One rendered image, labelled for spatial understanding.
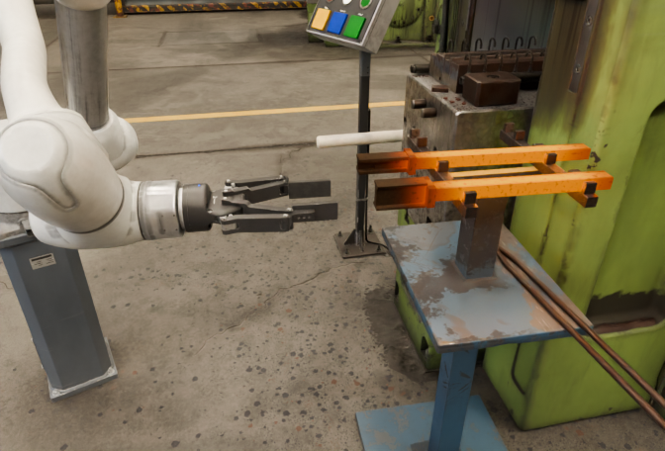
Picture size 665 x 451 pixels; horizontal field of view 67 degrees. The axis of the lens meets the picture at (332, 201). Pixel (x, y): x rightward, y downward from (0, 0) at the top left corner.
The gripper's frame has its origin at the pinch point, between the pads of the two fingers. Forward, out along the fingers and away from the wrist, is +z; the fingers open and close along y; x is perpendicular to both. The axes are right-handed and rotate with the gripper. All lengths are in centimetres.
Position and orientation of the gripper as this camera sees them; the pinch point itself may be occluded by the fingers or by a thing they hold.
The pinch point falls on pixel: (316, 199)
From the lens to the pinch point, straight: 79.9
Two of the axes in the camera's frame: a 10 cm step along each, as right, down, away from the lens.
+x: 0.0, -8.8, -4.8
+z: 9.9, -0.7, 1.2
